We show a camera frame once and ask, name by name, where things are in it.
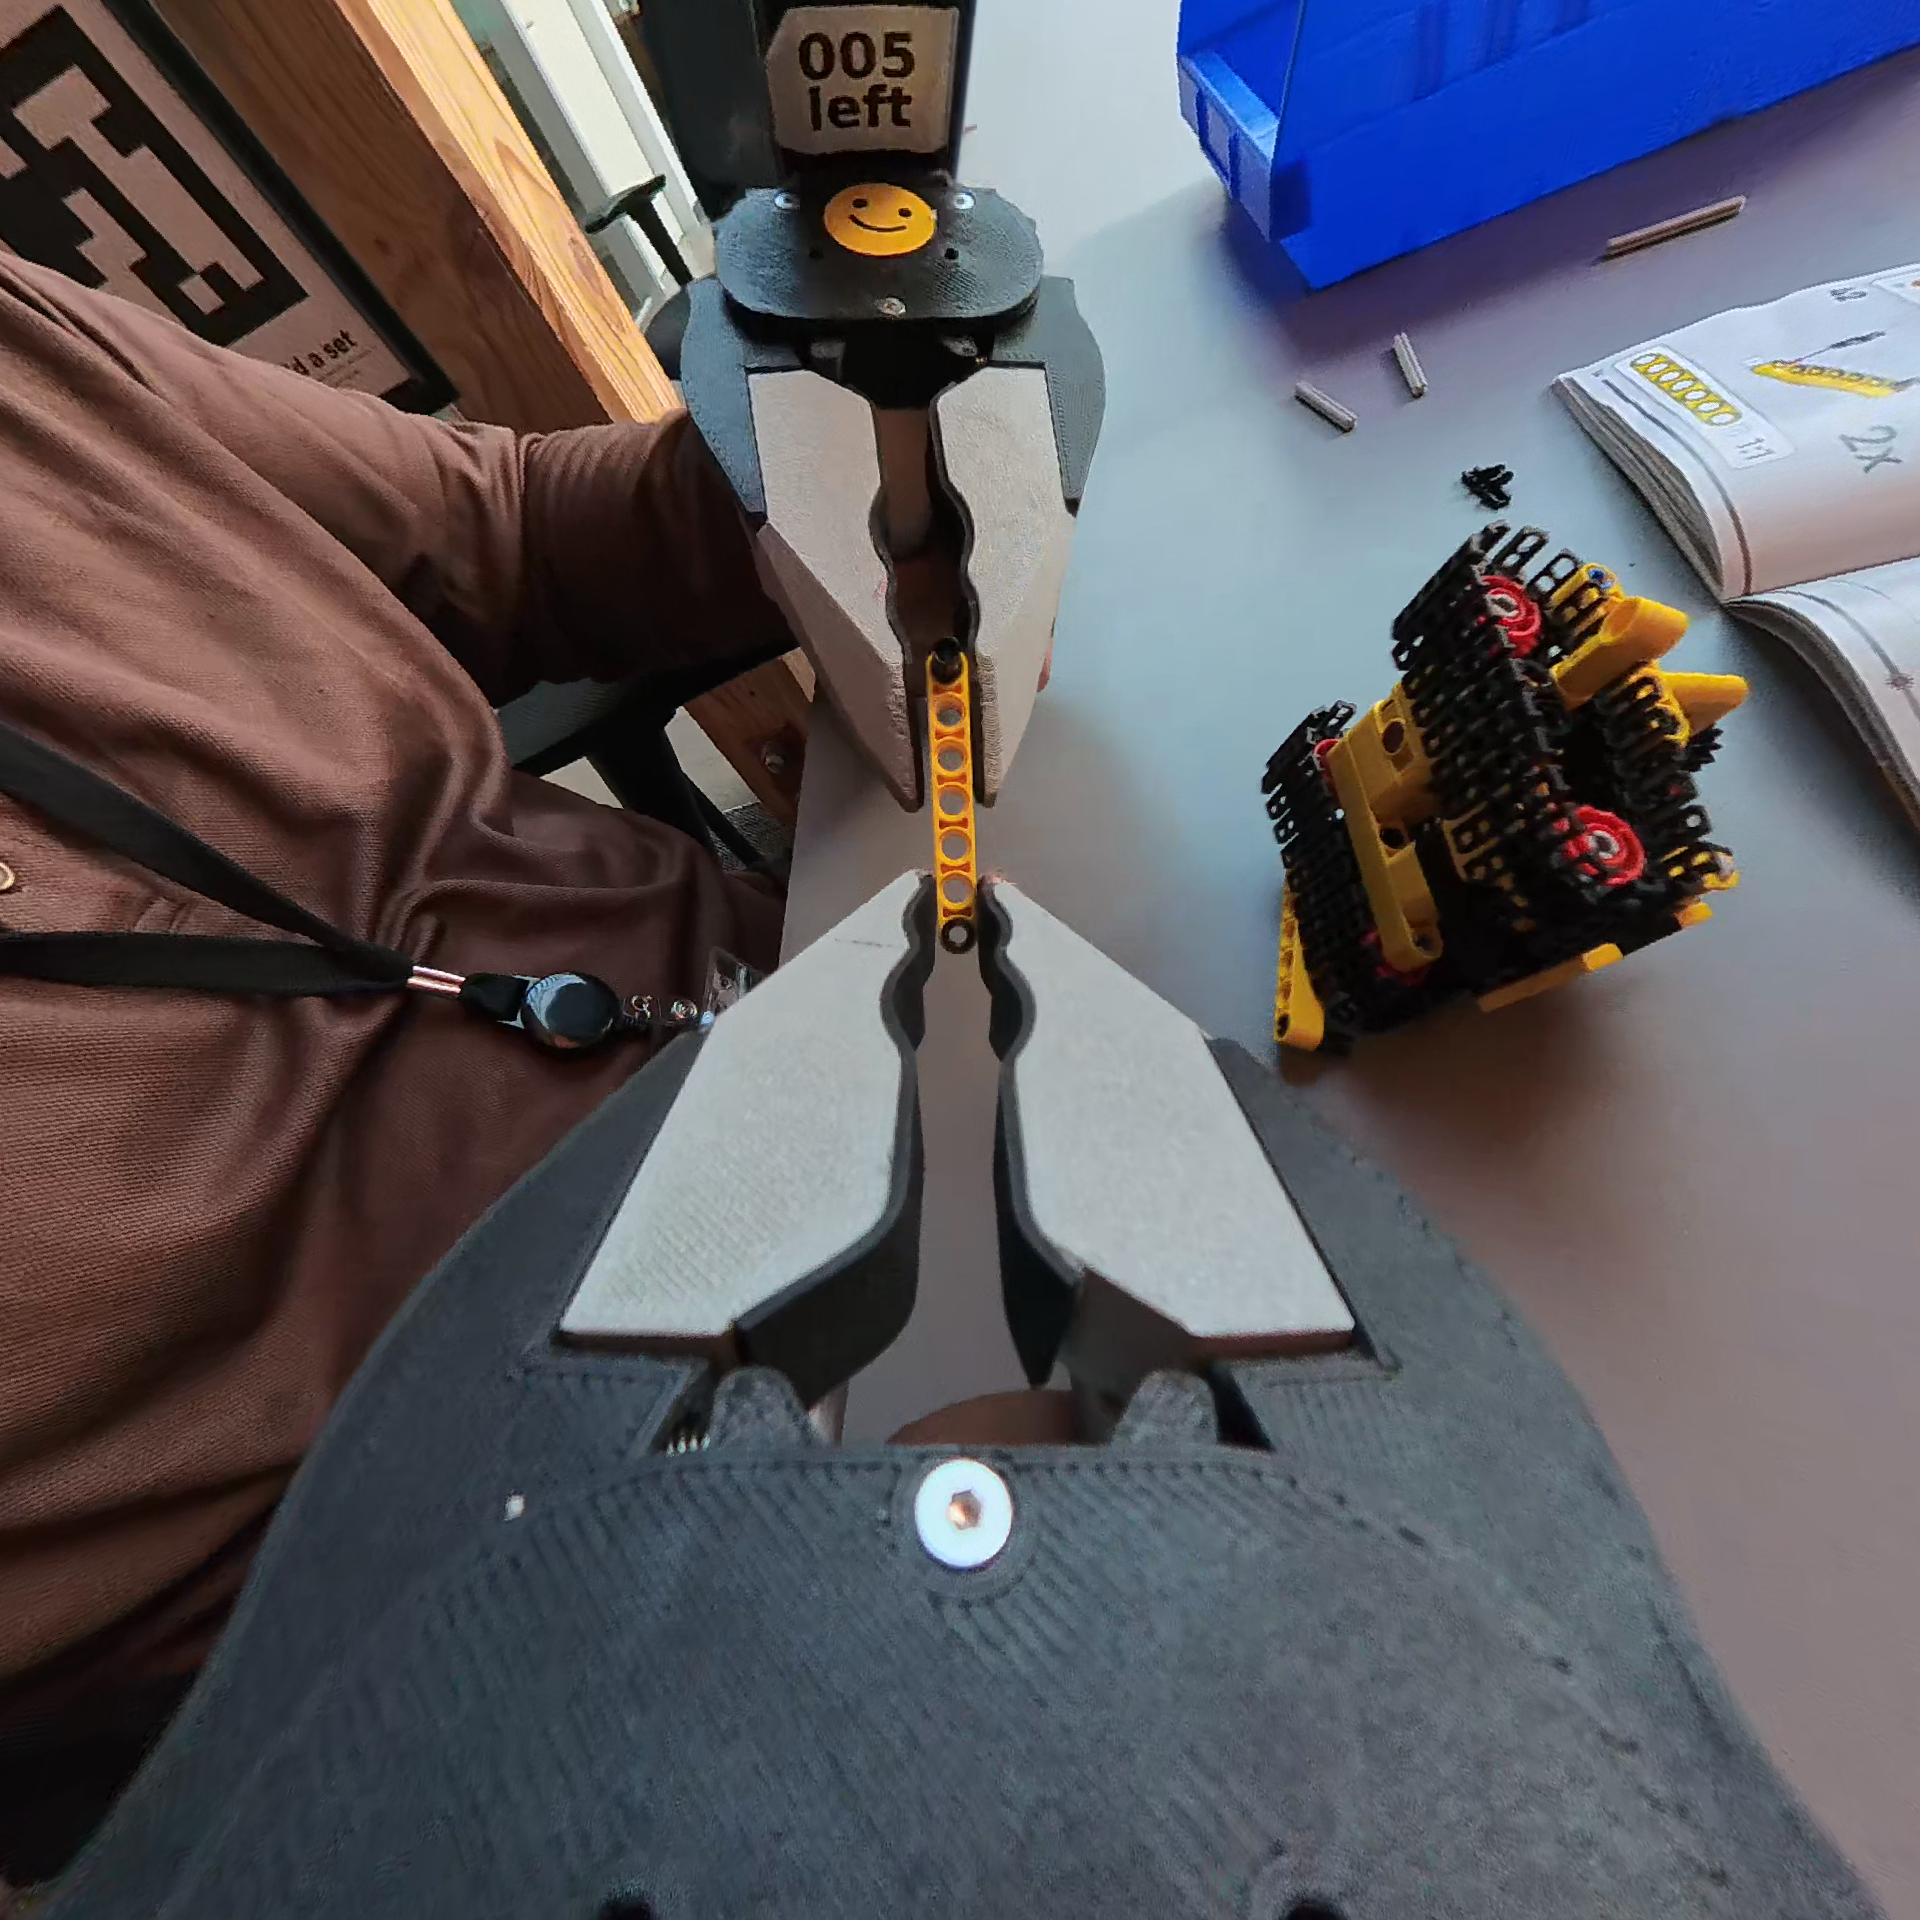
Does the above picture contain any blue storage bin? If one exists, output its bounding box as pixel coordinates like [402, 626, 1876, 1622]
[1175, 0, 1920, 291]

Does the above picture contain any wooden post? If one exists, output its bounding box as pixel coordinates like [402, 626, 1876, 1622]
[151, 0, 683, 441]

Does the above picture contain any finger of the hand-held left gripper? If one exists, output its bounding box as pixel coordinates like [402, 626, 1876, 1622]
[745, 369, 924, 813]
[931, 363, 1076, 805]

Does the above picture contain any person's brown shirt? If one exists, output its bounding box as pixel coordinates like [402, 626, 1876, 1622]
[0, 246, 819, 1876]

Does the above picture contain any person's left forearm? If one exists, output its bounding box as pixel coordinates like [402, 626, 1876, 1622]
[345, 405, 799, 706]

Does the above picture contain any yellow black lego bulldozer model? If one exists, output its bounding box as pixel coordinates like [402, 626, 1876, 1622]
[1264, 522, 1752, 1055]

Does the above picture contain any framed black white poster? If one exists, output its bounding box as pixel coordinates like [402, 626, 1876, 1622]
[0, 0, 463, 419]

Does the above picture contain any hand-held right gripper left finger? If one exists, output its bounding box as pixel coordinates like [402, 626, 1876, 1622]
[558, 870, 934, 1407]

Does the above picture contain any office chair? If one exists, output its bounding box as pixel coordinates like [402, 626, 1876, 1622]
[496, 661, 790, 887]

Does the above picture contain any black badge reel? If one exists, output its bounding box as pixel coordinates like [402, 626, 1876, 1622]
[458, 967, 753, 1055]

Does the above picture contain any lego instruction booklet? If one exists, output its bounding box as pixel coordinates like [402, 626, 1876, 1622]
[1553, 263, 1920, 835]

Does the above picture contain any yellow lego beam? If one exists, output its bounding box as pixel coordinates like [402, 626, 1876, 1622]
[927, 638, 985, 950]

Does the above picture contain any black lanyard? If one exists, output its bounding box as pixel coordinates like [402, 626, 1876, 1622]
[0, 717, 460, 1003]

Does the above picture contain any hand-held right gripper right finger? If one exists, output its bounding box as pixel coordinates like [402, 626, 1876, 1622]
[977, 877, 1361, 1391]

